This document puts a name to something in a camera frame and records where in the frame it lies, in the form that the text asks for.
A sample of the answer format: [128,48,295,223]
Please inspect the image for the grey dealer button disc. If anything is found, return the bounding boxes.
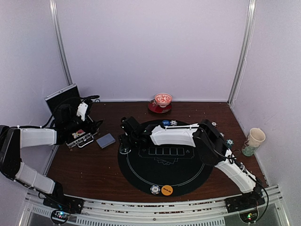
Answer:
[119,146,131,155]

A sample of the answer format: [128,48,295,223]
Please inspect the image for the blue small blind button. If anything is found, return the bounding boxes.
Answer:
[162,120,170,126]

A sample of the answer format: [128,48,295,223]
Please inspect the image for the blue cream chips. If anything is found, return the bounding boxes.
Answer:
[170,120,177,126]
[150,185,161,195]

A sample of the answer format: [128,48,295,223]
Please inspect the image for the orange big blind button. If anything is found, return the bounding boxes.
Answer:
[161,185,174,196]

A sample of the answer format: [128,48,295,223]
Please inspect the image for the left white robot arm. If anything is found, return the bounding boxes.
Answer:
[0,95,102,209]

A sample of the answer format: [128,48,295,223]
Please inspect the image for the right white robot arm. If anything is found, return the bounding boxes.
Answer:
[118,117,264,208]

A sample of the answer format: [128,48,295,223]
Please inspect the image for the grey playing card deck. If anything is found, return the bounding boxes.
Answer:
[96,133,116,149]

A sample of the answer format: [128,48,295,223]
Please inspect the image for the aluminium poker case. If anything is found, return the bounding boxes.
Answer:
[45,83,98,149]

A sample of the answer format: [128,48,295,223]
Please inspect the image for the dark red saucer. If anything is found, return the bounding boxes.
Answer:
[148,99,172,114]

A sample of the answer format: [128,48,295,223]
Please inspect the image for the red white patterned bowl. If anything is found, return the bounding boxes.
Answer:
[154,93,173,107]

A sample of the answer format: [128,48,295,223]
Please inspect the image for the black round poker mat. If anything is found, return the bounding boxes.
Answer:
[117,119,215,197]

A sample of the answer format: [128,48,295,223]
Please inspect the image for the green poker chip stack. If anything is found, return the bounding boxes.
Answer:
[226,139,234,149]

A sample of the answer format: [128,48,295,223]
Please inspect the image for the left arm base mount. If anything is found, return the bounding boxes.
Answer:
[42,196,84,226]

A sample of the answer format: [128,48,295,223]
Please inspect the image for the front aluminium rail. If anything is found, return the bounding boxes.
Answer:
[17,189,293,226]

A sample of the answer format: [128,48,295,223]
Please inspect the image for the right aluminium frame post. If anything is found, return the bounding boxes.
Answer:
[227,0,257,106]

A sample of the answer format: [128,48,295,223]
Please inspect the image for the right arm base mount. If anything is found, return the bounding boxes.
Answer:
[224,196,265,224]

